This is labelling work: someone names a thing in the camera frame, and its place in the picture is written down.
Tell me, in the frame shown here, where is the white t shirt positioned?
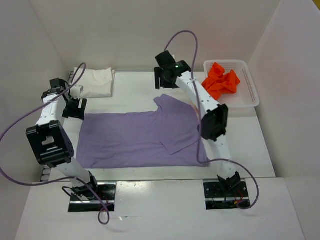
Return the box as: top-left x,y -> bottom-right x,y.
71,67 -> 116,99

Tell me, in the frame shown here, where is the purple t shirt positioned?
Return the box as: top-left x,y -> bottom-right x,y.
75,94 -> 207,169

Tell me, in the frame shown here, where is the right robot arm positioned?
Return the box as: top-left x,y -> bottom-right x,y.
154,50 -> 241,198

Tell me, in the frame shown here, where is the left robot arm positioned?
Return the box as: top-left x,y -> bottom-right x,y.
26,78 -> 100,200

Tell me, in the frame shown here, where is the orange t shirt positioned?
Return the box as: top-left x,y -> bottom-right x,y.
201,62 -> 240,101

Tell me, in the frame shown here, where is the white plastic basket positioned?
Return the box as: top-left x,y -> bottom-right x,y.
203,59 -> 260,109

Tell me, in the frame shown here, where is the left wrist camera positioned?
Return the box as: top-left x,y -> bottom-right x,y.
69,85 -> 84,99

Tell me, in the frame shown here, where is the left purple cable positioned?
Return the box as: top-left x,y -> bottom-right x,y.
0,62 -> 112,225

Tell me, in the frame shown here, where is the aluminium table edge rail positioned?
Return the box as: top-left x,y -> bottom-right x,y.
36,71 -> 74,176

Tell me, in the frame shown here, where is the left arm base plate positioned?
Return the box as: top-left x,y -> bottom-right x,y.
62,182 -> 117,213

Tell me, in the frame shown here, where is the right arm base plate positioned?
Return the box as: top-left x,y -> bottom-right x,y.
203,180 -> 251,210

